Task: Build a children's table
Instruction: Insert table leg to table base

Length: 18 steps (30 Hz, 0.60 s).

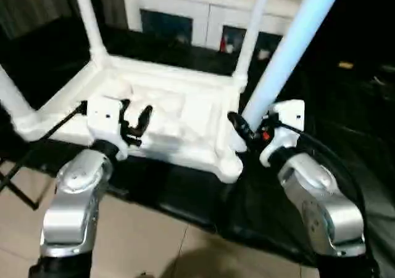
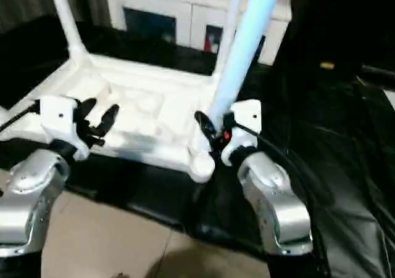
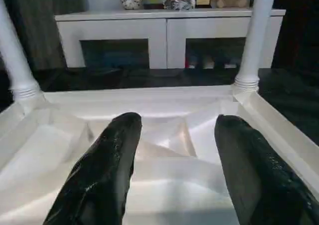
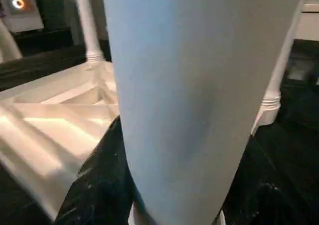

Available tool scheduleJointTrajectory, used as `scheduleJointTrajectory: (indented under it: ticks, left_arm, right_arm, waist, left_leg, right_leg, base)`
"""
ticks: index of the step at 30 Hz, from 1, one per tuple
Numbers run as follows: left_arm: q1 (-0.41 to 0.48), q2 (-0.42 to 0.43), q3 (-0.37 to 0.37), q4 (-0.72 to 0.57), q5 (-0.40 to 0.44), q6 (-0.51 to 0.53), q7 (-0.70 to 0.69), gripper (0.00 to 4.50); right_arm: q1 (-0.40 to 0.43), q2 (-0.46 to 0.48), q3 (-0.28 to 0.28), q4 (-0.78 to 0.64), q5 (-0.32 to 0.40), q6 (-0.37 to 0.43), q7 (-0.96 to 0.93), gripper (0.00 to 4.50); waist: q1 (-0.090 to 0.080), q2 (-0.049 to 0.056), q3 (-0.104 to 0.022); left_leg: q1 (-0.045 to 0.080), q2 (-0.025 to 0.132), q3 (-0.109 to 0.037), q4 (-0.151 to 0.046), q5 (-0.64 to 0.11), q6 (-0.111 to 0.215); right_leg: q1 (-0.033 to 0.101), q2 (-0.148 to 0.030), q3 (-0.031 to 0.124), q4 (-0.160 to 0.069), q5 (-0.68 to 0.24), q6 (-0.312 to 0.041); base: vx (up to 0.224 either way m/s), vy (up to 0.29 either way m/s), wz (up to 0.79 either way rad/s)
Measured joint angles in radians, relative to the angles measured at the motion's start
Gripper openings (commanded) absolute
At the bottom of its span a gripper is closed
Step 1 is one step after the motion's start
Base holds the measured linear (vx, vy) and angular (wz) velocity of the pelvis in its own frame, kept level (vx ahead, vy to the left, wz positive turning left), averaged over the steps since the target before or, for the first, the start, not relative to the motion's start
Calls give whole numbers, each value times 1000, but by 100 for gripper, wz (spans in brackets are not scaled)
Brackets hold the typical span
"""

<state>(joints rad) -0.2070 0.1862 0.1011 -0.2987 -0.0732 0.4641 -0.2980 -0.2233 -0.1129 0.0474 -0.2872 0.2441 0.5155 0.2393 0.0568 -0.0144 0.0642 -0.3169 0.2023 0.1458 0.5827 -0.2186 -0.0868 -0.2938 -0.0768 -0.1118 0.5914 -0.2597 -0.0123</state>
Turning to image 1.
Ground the white cabinet with glass doors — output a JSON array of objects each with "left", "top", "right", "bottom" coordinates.
[{"left": 122, "top": 0, "right": 311, "bottom": 55}]

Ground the black cabinet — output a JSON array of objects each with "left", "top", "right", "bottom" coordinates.
[{"left": 296, "top": 0, "right": 395, "bottom": 75}]

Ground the black stand leg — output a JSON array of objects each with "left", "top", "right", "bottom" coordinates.
[{"left": 0, "top": 156, "right": 43, "bottom": 211}]

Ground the black mat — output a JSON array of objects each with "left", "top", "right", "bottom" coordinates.
[{"left": 0, "top": 17, "right": 395, "bottom": 278}]

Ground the small red white container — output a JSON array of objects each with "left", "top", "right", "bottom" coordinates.
[{"left": 218, "top": 33, "right": 235, "bottom": 53}]

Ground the grey curtain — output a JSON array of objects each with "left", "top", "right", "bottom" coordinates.
[{"left": 0, "top": 0, "right": 129, "bottom": 41}]

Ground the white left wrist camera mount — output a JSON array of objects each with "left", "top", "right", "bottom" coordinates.
[{"left": 85, "top": 95, "right": 130, "bottom": 162}]

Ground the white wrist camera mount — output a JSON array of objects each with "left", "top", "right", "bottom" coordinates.
[
  {"left": 259, "top": 99, "right": 307, "bottom": 168},
  {"left": 85, "top": 95, "right": 130, "bottom": 162}
]

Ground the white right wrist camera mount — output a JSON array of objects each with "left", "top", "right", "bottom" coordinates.
[{"left": 259, "top": 99, "right": 307, "bottom": 168}]

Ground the white plastic table top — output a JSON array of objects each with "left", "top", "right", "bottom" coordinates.
[{"left": 10, "top": 53, "right": 248, "bottom": 185}]

